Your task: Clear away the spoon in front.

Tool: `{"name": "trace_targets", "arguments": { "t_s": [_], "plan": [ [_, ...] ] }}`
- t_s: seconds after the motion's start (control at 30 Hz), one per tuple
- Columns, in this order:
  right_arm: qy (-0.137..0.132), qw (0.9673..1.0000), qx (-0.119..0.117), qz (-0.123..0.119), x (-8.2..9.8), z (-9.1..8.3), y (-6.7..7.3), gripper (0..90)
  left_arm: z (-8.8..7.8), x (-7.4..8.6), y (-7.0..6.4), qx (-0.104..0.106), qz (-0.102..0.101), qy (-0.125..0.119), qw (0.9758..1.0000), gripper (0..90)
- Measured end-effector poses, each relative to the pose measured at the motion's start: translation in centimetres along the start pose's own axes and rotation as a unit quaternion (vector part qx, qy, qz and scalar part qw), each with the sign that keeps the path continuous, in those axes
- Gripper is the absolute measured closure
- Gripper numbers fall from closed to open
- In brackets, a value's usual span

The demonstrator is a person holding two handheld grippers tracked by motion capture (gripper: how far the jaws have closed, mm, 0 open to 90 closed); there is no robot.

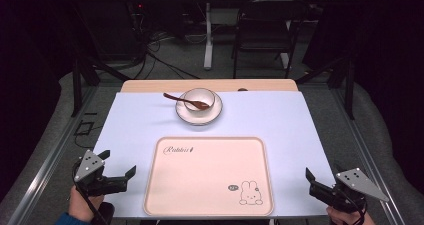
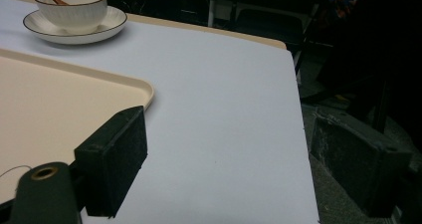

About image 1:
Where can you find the light wooden table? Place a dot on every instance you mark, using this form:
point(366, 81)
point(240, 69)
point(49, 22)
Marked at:
point(206, 85)

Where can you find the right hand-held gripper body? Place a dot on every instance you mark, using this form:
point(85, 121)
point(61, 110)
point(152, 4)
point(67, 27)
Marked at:
point(358, 184)

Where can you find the black chair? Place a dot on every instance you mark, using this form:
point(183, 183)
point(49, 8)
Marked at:
point(263, 28)

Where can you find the white ceramic plate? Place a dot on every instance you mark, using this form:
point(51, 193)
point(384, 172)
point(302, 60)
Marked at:
point(200, 120)

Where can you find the power strip with red light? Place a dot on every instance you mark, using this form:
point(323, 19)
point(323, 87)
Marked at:
point(139, 8)

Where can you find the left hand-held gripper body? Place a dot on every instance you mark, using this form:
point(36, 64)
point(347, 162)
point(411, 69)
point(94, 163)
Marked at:
point(89, 165)

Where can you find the black metal stand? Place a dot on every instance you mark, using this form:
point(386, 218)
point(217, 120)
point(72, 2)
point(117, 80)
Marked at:
point(77, 85)
point(348, 85)

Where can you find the person's right hand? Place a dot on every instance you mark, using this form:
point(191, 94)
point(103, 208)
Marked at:
point(343, 218)

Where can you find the person's left hand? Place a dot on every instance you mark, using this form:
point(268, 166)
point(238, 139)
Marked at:
point(80, 206)

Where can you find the aluminium floor rail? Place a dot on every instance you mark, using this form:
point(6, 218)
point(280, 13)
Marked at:
point(366, 158)
point(50, 165)

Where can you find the light blue table mat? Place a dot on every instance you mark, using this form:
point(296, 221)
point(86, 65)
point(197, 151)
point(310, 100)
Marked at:
point(133, 128)

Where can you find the brown wooden spoon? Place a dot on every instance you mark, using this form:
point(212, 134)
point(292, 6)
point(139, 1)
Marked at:
point(180, 99)

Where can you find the white ceramic bowl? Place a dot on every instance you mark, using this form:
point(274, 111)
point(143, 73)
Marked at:
point(200, 94)

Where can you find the pink tray with rabbit print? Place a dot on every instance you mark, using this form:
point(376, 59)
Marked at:
point(206, 175)

